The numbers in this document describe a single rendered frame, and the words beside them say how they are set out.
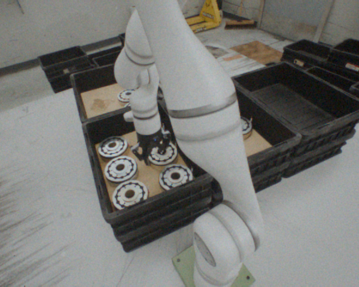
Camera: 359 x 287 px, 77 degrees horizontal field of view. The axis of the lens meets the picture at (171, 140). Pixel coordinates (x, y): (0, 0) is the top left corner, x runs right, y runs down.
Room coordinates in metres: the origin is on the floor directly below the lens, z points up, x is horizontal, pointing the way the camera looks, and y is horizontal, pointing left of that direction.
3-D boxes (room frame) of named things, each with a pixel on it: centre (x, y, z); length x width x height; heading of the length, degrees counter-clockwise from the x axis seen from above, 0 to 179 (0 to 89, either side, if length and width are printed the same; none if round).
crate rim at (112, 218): (0.49, 0.10, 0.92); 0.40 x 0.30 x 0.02; 20
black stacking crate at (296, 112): (0.69, -0.46, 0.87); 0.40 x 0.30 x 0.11; 20
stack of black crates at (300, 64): (1.95, -1.34, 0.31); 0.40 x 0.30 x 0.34; 27
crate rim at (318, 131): (0.69, -0.46, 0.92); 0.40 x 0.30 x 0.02; 20
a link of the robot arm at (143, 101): (0.50, 0.06, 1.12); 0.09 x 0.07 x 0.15; 116
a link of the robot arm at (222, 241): (0.16, -0.07, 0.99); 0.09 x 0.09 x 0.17; 27
